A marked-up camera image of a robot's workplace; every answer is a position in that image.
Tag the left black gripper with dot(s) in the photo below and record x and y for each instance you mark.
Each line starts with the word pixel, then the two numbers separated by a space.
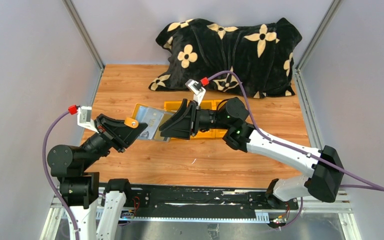
pixel 110 133

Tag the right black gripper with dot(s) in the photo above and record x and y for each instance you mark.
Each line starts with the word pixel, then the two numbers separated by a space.
pixel 192 117

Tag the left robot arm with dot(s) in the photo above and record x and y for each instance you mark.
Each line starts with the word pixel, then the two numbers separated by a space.
pixel 79 191

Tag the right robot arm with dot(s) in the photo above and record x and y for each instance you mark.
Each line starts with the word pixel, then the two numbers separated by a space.
pixel 320 168

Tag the yellow three-compartment bin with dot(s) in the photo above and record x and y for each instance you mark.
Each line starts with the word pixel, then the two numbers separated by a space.
pixel 173 106

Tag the black floral blanket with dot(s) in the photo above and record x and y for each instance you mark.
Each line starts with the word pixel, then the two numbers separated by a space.
pixel 255 61

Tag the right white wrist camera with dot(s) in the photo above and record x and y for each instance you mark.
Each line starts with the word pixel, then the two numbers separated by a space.
pixel 198 90

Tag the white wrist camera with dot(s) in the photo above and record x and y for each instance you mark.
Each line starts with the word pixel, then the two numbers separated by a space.
pixel 84 118
pixel 198 90

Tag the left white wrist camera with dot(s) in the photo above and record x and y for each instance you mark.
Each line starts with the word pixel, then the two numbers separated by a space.
pixel 84 118

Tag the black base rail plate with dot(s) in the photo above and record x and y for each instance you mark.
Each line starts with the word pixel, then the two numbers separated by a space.
pixel 201 202

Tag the aluminium frame post left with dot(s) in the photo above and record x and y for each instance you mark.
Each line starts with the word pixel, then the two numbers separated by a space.
pixel 77 20

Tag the aluminium frame post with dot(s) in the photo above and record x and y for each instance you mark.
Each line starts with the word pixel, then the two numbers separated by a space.
pixel 327 18
pixel 77 20

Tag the aluminium frame post right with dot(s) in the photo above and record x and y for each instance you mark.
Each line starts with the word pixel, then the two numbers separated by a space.
pixel 327 18

